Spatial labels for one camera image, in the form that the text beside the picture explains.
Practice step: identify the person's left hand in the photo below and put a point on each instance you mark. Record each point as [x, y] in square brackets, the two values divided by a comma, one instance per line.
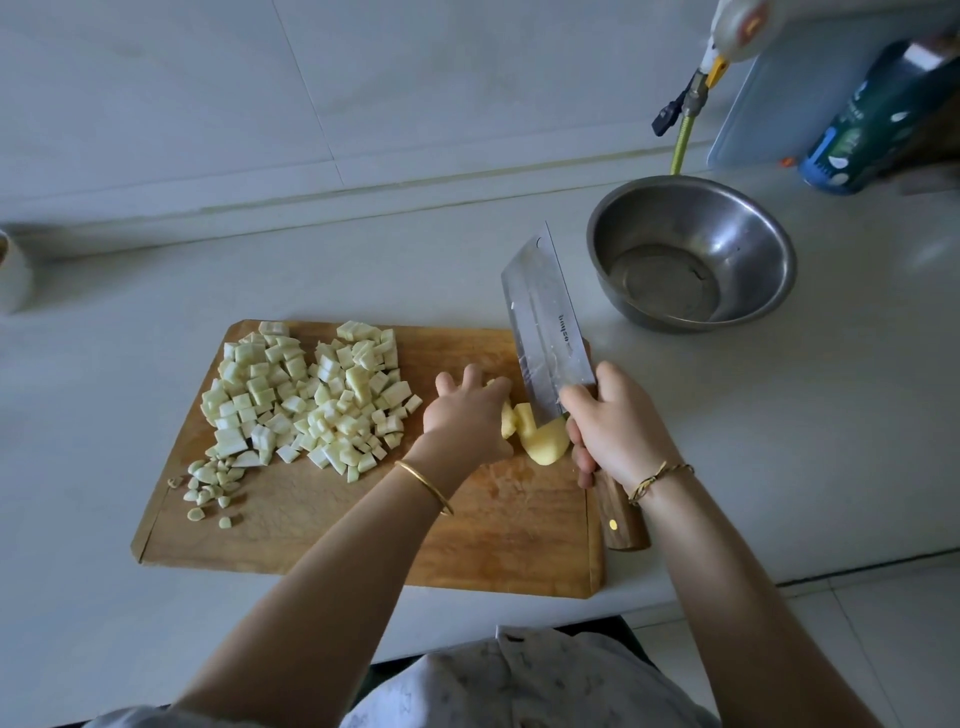
[465, 428]

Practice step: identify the person's right hand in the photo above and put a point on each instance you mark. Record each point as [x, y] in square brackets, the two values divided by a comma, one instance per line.
[618, 428]

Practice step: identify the peeled yellow potato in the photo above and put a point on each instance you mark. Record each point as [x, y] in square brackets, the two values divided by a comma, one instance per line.
[543, 438]

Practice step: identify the pile of white diced vegetable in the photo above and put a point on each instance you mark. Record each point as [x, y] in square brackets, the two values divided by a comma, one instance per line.
[360, 398]

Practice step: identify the pile of garlic cloves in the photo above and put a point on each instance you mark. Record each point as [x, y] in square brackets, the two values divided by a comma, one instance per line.
[203, 492]

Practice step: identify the person's left forearm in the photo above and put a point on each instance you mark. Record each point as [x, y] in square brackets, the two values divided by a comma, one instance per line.
[308, 615]

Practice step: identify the person's right forearm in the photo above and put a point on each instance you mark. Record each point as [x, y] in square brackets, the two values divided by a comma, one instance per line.
[750, 615]

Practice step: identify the gold bangle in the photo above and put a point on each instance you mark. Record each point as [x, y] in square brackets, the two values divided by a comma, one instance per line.
[425, 486]

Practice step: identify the wooden cutting board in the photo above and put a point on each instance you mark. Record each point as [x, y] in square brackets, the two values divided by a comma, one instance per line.
[315, 533]

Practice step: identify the deep stainless steel bowl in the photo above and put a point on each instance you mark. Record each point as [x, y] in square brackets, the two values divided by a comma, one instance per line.
[743, 233]

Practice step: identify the white patterned garment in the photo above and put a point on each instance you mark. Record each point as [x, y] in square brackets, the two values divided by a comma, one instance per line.
[525, 687]

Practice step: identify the light blue plastic board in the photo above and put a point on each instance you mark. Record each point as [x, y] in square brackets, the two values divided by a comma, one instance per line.
[795, 98]

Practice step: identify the dark green bottle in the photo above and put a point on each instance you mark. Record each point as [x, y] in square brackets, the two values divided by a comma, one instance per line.
[878, 128]

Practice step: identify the white bowl of noodles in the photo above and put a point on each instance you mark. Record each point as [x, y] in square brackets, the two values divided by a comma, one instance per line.
[12, 273]

